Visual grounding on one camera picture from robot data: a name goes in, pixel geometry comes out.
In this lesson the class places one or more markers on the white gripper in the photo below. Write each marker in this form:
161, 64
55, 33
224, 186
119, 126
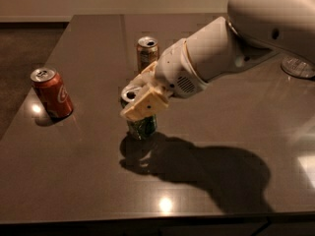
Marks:
173, 70

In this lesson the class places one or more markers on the green soda can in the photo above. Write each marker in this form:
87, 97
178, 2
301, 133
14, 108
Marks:
139, 130

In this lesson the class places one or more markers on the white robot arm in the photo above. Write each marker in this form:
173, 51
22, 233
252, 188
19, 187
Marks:
252, 32

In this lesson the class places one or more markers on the orange soda can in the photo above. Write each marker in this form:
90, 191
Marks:
147, 51

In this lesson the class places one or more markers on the red cola can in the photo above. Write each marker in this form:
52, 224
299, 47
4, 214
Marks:
51, 91

